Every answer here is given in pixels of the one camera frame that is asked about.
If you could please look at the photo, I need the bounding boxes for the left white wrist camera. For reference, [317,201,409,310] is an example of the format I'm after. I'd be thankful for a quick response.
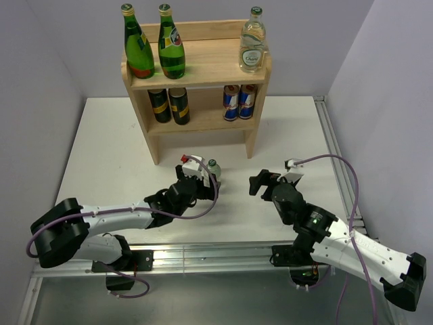
[181,155,207,180]

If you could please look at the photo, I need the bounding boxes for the blue energy drink can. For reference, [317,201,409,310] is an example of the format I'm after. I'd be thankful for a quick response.
[238,84,257,119]
[223,85,240,121]

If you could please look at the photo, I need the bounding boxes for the wooden two-tier shelf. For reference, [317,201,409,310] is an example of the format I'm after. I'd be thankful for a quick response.
[121,20,272,165]

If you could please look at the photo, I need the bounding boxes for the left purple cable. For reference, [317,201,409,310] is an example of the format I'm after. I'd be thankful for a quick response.
[26,157,219,299]

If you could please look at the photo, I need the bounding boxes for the black gold can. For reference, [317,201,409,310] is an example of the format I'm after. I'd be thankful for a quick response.
[147,89,171,123]
[168,88,190,125]

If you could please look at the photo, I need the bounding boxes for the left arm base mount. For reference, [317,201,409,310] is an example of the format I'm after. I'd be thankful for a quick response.
[91,248,155,294]

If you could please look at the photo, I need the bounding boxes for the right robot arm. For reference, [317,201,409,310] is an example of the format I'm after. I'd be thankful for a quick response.
[249,169,427,311]

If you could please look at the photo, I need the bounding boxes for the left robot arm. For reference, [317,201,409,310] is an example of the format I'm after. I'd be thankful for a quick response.
[26,165,221,271]

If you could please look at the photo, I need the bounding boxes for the large clear soda water bottle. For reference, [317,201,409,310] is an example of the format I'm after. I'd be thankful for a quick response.
[239,6,267,72]

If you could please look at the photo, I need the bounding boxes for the black gold can front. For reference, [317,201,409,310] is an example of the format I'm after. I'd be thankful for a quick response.
[168,88,190,125]

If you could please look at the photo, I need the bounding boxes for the small clear glass bottle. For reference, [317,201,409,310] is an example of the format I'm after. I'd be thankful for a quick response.
[207,159,222,184]

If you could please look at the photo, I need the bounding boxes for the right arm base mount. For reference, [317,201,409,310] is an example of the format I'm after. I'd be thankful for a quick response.
[269,244,332,292]

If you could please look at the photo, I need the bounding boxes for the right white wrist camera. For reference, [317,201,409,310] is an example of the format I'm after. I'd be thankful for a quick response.
[277,158,304,185]

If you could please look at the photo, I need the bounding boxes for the green bottle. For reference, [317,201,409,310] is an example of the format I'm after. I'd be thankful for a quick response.
[121,3,155,79]
[158,3,185,79]

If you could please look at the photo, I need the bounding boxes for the right blue energy drink can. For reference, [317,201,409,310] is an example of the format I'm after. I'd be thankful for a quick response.
[238,84,257,119]

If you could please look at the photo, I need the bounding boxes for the aluminium frame rail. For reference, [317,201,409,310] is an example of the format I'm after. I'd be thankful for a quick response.
[20,96,371,324]

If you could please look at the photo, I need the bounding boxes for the left blue energy drink can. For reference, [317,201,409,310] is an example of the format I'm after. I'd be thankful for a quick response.
[223,85,240,121]

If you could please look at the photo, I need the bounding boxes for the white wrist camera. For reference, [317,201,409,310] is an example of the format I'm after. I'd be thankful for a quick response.
[277,158,304,185]
[181,155,207,180]

